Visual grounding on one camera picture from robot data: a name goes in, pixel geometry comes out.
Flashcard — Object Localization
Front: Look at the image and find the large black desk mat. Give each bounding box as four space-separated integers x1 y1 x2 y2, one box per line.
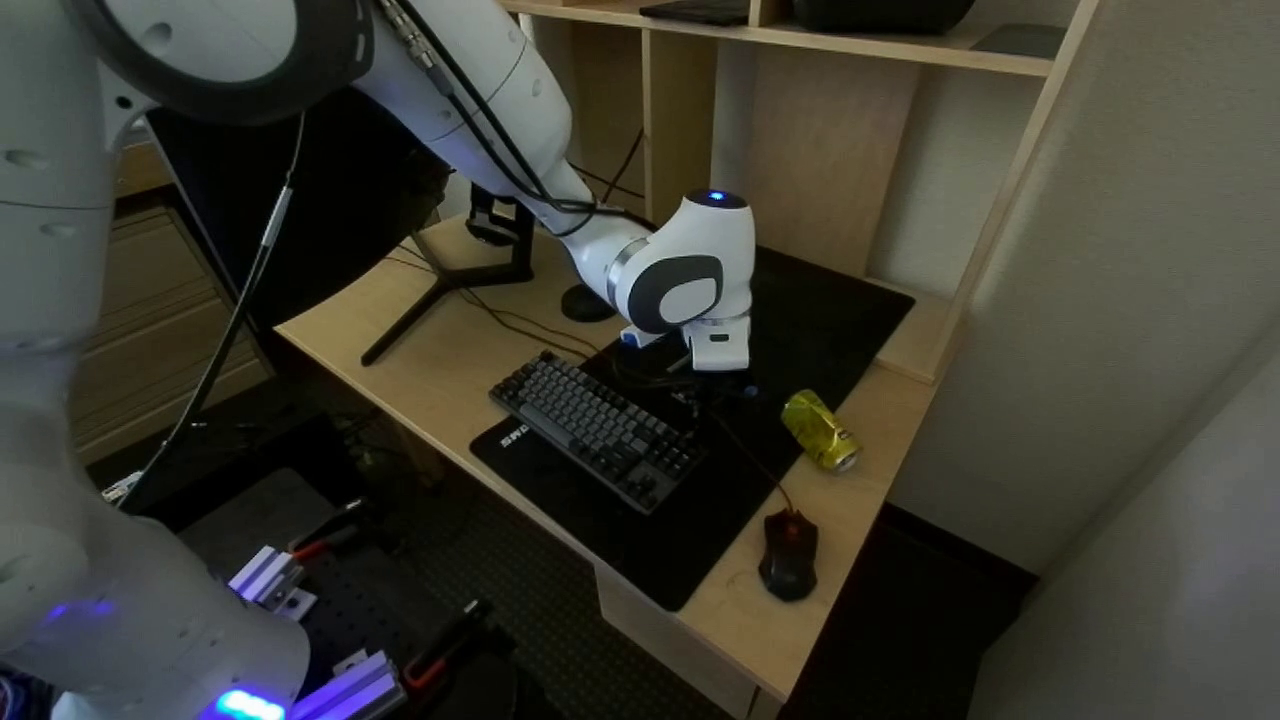
471 249 914 611

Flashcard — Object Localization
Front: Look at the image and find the wooden shelf unit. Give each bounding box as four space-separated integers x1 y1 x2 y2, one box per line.
505 0 1103 384

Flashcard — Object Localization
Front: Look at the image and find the black monitor stand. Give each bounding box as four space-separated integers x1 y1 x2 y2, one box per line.
360 188 532 367

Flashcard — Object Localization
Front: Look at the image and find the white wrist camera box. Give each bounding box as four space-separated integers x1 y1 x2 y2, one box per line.
686 319 751 371

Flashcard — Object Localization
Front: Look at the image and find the wooden cabinet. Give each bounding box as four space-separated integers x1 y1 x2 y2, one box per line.
71 143 234 464

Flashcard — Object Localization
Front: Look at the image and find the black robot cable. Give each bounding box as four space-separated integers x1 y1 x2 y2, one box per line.
118 0 643 512

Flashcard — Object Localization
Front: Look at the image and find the curved black monitor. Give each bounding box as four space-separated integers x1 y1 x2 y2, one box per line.
149 92 452 333

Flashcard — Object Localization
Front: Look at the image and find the black computer mouse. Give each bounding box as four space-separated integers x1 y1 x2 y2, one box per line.
758 512 821 601

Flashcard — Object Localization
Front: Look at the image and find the yellow crumpled can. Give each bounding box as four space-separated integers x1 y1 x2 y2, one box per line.
781 387 862 471

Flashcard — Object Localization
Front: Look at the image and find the grey mechanical keyboard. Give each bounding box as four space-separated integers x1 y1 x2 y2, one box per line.
491 353 704 515

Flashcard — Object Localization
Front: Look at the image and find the black box on shelf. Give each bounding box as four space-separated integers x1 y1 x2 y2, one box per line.
795 0 978 35

